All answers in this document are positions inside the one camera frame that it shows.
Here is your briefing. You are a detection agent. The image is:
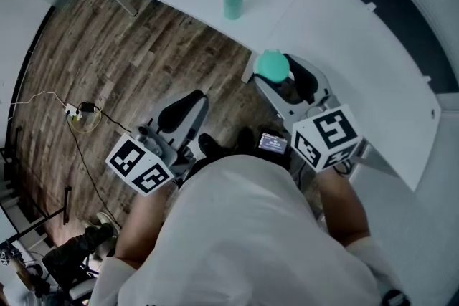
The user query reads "teal bottle cap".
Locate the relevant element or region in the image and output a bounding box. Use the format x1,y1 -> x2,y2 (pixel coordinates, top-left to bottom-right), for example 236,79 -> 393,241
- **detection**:
252,49 -> 290,85

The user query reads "white stepped rack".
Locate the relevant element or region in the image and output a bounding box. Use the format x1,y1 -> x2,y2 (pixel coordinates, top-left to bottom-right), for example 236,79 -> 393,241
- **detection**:
0,145 -> 55,252

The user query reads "person's right black shoe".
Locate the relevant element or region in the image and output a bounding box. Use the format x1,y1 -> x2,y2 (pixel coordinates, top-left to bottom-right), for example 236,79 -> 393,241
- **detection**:
236,126 -> 257,156

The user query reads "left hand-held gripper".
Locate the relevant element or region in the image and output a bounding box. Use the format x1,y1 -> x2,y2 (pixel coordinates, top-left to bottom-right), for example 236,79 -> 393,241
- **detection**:
105,89 -> 210,197

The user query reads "dark desk divider panel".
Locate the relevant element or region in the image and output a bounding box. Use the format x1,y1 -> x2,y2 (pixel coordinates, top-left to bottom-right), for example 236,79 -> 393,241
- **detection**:
354,0 -> 459,95

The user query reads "black waist device with screen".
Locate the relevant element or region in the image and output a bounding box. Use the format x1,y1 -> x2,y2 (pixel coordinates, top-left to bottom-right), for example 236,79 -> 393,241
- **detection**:
257,130 -> 290,157

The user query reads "person's left forearm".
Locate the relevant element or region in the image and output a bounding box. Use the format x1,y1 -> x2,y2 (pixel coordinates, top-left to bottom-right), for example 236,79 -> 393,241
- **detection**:
114,183 -> 174,270

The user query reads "white power strip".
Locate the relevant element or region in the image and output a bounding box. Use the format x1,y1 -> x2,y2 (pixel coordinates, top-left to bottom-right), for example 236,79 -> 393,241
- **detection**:
65,102 -> 85,121

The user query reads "black light stand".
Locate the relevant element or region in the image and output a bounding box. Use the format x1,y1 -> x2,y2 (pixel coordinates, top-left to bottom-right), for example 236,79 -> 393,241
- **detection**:
0,185 -> 73,245

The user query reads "person's left black shoe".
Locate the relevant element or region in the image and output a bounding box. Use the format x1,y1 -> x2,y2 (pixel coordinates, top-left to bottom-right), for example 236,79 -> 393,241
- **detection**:
197,133 -> 221,160

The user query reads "person's black shoe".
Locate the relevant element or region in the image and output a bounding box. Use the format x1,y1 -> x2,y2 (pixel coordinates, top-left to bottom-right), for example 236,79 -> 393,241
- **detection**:
197,133 -> 221,160
236,126 -> 257,156

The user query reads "person's white shirt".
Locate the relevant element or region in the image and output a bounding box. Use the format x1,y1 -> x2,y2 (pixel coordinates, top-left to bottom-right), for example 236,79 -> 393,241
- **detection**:
87,153 -> 407,306

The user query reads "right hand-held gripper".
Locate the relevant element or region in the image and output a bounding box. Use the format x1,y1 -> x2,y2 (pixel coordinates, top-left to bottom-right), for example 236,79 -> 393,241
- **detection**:
252,53 -> 364,173

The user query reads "person's right forearm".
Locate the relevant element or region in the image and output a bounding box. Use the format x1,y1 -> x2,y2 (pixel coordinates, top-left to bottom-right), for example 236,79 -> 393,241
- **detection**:
316,167 -> 371,249

